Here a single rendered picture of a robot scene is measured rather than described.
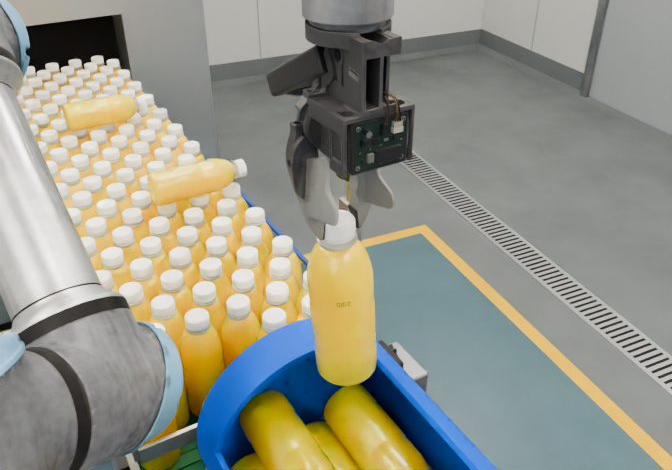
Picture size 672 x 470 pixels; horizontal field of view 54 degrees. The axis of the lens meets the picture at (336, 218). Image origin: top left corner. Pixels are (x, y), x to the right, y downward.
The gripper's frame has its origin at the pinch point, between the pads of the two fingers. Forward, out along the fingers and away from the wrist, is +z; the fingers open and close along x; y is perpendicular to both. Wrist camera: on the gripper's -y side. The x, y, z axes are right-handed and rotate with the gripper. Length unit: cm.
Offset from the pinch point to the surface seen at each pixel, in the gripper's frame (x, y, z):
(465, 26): 371, -400, 125
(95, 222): -13, -72, 34
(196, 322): -6.7, -32.5, 34.4
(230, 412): -11.5, -5.4, 26.4
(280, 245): 15, -45, 34
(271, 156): 123, -287, 144
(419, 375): 33, -24, 59
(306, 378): 1.2, -10.2, 31.5
